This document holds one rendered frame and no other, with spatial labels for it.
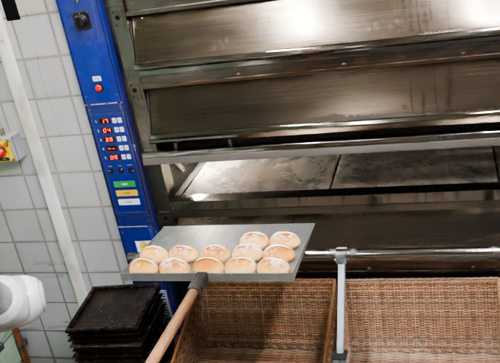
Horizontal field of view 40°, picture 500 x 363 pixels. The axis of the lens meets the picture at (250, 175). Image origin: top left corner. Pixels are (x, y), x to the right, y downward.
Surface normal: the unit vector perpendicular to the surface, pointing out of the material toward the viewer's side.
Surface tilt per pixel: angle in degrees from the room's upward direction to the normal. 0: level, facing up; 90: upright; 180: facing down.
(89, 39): 90
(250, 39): 70
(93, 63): 90
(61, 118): 90
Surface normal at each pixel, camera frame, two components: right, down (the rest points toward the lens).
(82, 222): -0.24, 0.43
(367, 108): -0.28, 0.09
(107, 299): -0.16, -0.90
